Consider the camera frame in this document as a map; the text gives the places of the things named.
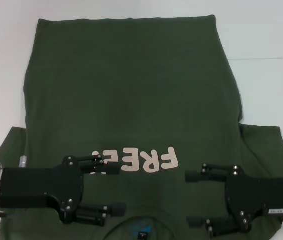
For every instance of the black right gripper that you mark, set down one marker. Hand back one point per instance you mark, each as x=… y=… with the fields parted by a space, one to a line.
x=256 y=192

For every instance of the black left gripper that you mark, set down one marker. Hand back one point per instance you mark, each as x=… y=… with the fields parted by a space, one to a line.
x=41 y=182

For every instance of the dark green FREE t-shirt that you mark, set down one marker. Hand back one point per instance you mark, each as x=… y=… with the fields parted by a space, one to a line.
x=131 y=87

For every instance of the silver left gripper connector stub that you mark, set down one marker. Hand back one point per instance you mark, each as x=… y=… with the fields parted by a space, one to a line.
x=22 y=161

